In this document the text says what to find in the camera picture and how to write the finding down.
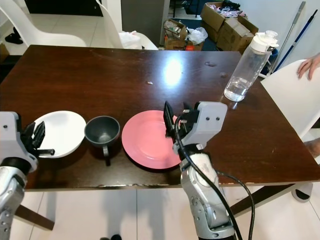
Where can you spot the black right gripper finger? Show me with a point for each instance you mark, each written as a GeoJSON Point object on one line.
{"type": "Point", "coordinates": [168, 119]}
{"type": "Point", "coordinates": [187, 112]}

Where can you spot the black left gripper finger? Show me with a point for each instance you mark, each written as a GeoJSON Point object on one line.
{"type": "Point", "coordinates": [29, 133]}
{"type": "Point", "coordinates": [39, 133]}

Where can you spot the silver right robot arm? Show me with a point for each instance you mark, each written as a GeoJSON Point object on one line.
{"type": "Point", "coordinates": [205, 200]}

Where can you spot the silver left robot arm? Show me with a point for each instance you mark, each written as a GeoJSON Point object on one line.
{"type": "Point", "coordinates": [15, 200]}

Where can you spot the person's bare hand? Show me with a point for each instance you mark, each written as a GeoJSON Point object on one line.
{"type": "Point", "coordinates": [312, 66]}

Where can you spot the white plate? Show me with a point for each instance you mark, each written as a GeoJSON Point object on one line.
{"type": "Point", "coordinates": [62, 132]}

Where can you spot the pink plate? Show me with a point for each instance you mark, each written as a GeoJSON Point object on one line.
{"type": "Point", "coordinates": [147, 140]}

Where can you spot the dark grey cup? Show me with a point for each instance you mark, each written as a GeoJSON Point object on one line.
{"type": "Point", "coordinates": [101, 129]}

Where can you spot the clear water bottle white cap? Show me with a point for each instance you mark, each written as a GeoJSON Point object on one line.
{"type": "Point", "coordinates": [247, 67]}

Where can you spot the crumpled white plastic bag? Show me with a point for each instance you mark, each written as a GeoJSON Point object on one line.
{"type": "Point", "coordinates": [197, 36]}

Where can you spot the small open cardboard box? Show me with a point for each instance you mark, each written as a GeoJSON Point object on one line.
{"type": "Point", "coordinates": [176, 36]}

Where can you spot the large cardboard box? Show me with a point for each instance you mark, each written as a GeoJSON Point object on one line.
{"type": "Point", "coordinates": [232, 27]}

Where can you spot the black shoe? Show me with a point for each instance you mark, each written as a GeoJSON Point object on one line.
{"type": "Point", "coordinates": [14, 36]}

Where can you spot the dark wooden table leg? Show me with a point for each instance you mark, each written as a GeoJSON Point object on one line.
{"type": "Point", "coordinates": [270, 197]}

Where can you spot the black robot foot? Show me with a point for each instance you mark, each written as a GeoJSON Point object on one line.
{"type": "Point", "coordinates": [111, 237]}

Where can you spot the blue pole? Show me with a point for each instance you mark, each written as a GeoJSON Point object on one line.
{"type": "Point", "coordinates": [295, 47]}

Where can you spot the grey pole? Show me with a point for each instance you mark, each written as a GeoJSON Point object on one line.
{"type": "Point", "coordinates": [292, 27]}

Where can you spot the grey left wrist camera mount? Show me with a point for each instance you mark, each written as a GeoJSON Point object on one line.
{"type": "Point", "coordinates": [12, 137]}

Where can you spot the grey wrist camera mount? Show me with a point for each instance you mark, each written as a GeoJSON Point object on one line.
{"type": "Point", "coordinates": [211, 120]}
{"type": "Point", "coordinates": [12, 137]}

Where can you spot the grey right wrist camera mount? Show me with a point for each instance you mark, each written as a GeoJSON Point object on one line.
{"type": "Point", "coordinates": [211, 120]}

